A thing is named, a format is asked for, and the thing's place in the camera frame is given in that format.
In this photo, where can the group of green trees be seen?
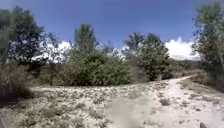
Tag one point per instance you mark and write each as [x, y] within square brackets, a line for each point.
[96, 63]

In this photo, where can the pale sandy dirt path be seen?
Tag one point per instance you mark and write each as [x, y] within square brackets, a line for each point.
[156, 106]

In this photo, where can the tall tree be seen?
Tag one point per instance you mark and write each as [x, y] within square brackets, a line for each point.
[210, 36]

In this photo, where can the dry scrub ground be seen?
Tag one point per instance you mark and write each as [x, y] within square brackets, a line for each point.
[63, 106]

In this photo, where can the dry brown bush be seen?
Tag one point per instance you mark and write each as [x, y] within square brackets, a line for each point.
[13, 81]

